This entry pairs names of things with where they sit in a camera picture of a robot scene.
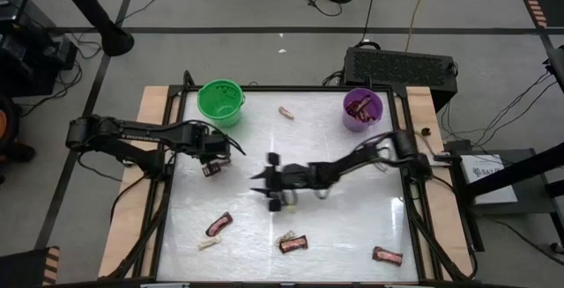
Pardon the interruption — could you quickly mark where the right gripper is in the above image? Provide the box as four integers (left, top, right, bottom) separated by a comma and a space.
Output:
249, 151, 319, 213

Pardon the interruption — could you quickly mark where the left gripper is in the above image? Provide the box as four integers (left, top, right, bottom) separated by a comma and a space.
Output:
192, 129, 234, 168

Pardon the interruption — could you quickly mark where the green plastic bucket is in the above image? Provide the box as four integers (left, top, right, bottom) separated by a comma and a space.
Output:
196, 78, 247, 129

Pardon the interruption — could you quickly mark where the purple plastic bucket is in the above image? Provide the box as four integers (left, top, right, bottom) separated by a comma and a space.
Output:
342, 87, 384, 133

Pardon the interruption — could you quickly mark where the black perforated computer tower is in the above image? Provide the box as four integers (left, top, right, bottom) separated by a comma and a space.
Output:
342, 46, 459, 114

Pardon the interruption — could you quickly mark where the black pole with round base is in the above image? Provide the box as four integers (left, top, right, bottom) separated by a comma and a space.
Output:
47, 0, 136, 58

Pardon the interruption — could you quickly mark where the orange and black object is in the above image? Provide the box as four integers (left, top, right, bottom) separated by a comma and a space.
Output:
0, 96, 37, 186

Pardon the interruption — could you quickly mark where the black equipment rack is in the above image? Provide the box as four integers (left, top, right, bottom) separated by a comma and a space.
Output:
0, 0, 79, 99

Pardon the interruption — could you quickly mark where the white printed paper sheet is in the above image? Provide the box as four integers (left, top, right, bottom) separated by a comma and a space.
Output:
459, 153, 519, 205

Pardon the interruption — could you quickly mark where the black device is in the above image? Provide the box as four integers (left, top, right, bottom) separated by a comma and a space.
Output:
544, 44, 564, 95

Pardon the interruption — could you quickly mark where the black metal table frame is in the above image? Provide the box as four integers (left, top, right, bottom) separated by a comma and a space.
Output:
105, 70, 479, 283

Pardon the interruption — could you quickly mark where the long black cable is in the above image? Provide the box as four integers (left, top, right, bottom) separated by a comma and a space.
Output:
360, 0, 380, 48

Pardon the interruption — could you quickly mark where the long yellow cable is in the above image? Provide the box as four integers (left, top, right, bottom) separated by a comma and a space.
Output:
404, 0, 435, 54

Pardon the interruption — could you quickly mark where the black stand with base plate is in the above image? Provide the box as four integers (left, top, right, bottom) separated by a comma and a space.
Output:
447, 140, 564, 254

